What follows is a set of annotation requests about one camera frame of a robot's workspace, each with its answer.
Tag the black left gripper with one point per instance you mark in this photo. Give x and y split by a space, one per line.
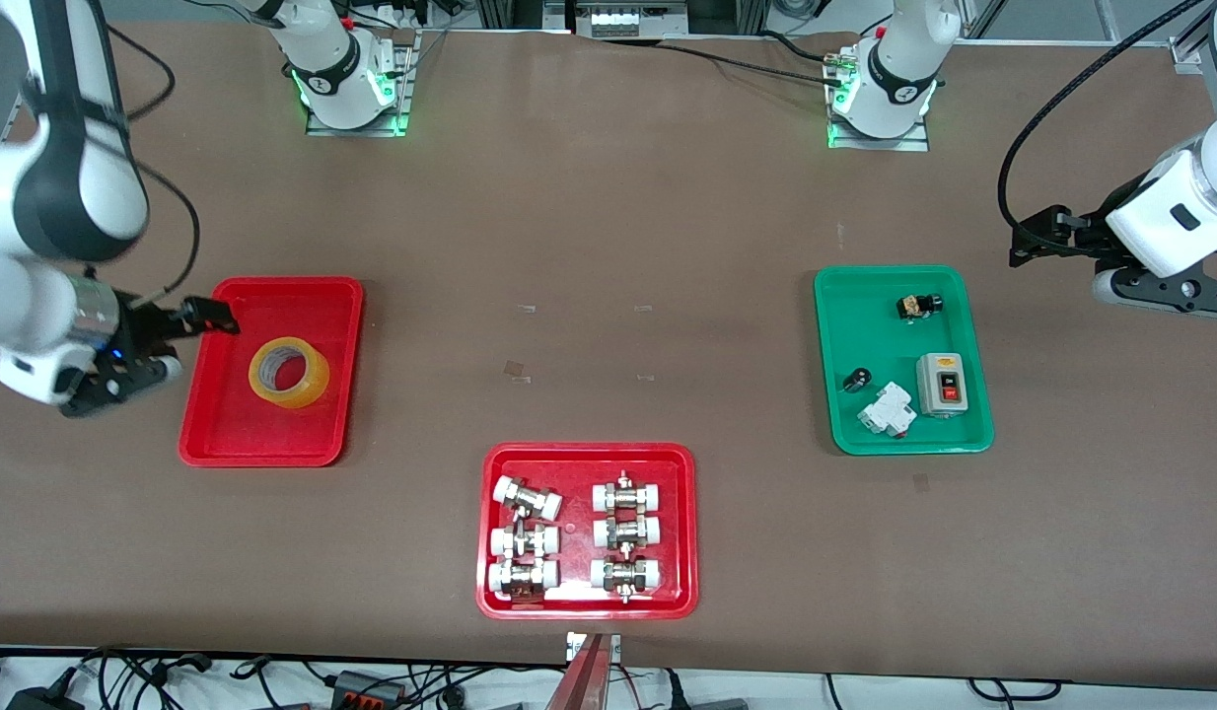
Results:
1080 235

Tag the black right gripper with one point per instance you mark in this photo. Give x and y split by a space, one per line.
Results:
138 323

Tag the yellow packing tape roll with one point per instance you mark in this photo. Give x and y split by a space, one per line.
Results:
293 399

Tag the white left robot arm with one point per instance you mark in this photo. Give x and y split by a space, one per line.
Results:
904 59

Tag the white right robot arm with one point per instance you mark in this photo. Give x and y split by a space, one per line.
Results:
76 187

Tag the empty red plastic tray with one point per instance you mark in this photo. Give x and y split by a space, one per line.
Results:
273 434

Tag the green plastic tray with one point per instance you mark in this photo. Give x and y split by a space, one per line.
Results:
894 434

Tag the red tray holding valves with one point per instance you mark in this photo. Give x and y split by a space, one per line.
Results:
574 532

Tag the small black electrical connector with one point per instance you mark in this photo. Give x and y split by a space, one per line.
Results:
917 307

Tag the white circuit breaker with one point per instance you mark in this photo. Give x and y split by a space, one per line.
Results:
887 409

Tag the small black knob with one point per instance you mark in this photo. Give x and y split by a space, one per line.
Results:
857 380

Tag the metal valve with white caps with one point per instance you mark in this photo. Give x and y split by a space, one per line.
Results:
528 498
626 574
627 532
525 541
627 496
523 578

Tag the white power strip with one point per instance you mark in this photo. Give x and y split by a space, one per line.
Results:
638 20

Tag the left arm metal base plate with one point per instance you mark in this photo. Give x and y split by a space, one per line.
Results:
914 145

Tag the grey push-button switch box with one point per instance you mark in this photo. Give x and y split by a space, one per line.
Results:
942 385

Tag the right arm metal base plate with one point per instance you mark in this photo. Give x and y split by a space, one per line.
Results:
322 130

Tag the red metal camera mount bar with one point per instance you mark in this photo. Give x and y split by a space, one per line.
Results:
584 680

